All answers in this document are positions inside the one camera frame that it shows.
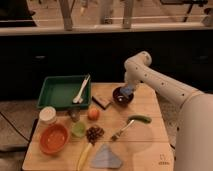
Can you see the blue sponge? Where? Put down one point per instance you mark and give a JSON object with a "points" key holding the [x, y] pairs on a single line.
{"points": [[127, 90]]}

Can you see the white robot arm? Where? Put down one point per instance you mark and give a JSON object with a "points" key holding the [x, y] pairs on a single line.
{"points": [[194, 139]]}

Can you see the purple bowl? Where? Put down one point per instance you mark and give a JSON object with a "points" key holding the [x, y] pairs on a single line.
{"points": [[120, 99]]}

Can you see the orange bowl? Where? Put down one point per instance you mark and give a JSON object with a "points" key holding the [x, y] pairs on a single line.
{"points": [[53, 139]]}

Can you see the brown square block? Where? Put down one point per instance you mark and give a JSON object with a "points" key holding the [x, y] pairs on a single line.
{"points": [[101, 101]]}

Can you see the white plastic spoon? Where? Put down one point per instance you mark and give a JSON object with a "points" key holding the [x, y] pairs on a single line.
{"points": [[78, 97]]}

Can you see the orange fruit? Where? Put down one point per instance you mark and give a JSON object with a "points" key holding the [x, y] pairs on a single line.
{"points": [[93, 114]]}

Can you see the green plastic tray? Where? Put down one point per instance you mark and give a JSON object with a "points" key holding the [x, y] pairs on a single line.
{"points": [[59, 92]]}

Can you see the pine cone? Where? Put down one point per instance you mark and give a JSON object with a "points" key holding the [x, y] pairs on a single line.
{"points": [[94, 133]]}

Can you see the small green cup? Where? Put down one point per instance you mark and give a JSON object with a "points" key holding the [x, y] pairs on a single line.
{"points": [[79, 129]]}

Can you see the white lidded jar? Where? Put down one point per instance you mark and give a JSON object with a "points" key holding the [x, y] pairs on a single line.
{"points": [[48, 115]]}

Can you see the blue grey cloth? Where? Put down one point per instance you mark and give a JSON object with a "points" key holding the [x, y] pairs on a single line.
{"points": [[105, 158]]}

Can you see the yellow handled knife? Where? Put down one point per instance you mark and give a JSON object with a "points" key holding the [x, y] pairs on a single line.
{"points": [[83, 156]]}

